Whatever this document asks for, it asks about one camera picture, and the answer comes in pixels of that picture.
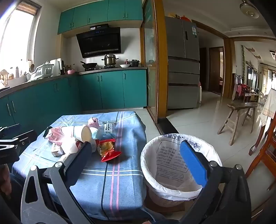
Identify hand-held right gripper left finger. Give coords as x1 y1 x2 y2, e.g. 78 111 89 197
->
20 141 95 224

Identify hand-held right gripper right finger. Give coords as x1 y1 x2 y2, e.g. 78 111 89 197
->
177 140 253 224

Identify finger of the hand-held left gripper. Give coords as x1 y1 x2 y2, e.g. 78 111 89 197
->
0 124 22 138
0 129 37 164

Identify white plastic bag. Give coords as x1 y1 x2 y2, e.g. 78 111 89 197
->
57 138 97 164

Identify wicker basket with white liner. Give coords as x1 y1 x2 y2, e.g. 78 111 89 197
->
140 134 223 208

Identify white carton box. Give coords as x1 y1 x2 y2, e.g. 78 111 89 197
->
51 143 63 156

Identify white paper cup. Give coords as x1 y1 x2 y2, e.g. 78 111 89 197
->
72 125 93 143

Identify red snack packet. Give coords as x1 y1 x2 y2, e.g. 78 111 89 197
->
95 139 122 163

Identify pink printed wrapper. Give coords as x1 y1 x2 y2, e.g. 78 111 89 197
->
48 127 65 144

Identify pink plastic bag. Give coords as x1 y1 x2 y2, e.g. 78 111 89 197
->
87 117 103 127

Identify clear packet with white label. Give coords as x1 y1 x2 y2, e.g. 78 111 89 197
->
89 121 118 145

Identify person's left forearm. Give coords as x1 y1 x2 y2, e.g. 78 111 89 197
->
0 165 12 195

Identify blue striped tablecloth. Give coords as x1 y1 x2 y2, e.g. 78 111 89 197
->
12 111 148 221

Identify brown crumpled cloth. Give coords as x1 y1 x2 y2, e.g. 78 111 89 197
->
0 69 9 87

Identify white dish rack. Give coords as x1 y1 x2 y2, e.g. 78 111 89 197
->
25 64 54 82

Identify wooden bench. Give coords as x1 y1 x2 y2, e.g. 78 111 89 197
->
217 102 259 146

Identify teal base cabinets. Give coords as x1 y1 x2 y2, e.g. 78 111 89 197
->
0 68 148 138

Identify red wooden chair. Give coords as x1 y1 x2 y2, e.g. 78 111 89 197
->
245 117 276 191

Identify white electric kettle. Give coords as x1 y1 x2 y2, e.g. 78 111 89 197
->
50 58 63 76

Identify grey refrigerator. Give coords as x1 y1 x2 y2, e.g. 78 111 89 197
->
165 16 201 110

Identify kitchen window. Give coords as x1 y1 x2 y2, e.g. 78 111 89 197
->
0 0 42 76

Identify dark wooden chairs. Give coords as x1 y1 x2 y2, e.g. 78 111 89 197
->
232 74 259 103

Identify brown wooden door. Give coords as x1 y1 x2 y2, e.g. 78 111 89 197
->
208 46 225 95

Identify gas stove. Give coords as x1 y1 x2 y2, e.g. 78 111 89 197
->
84 66 119 71

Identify black wok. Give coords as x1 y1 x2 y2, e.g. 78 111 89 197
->
80 61 98 69

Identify dining table with cloth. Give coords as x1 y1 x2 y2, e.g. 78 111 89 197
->
260 88 276 125

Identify wooden framed glass door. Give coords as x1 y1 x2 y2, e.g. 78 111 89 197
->
140 0 169 124

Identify steel stock pot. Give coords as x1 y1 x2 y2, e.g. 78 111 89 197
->
102 53 119 66

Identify green vine garland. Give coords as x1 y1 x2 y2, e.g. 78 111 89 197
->
241 45 246 84

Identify black range hood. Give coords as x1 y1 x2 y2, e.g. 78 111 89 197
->
76 23 121 58

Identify round ceiling lamp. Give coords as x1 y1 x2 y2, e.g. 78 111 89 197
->
240 0 259 18

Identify teal wall cabinets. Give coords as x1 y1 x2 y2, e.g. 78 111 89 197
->
57 0 144 35

